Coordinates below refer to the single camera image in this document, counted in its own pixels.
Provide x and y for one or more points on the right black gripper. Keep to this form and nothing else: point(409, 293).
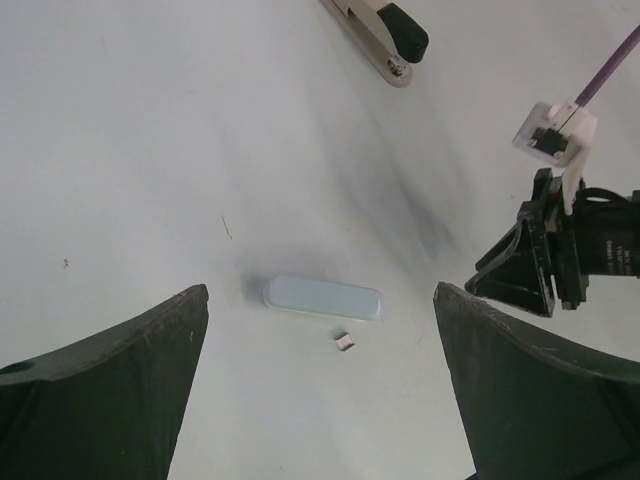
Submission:
point(549, 255)

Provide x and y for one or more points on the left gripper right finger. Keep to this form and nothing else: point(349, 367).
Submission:
point(533, 404)

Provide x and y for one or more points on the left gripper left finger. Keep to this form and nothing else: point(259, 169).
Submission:
point(110, 406)

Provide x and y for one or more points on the light blue stapler cover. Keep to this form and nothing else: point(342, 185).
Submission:
point(318, 297)

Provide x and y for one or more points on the small staple strip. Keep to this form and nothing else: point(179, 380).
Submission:
point(344, 341)

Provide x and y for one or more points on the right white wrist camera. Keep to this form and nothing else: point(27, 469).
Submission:
point(561, 135)

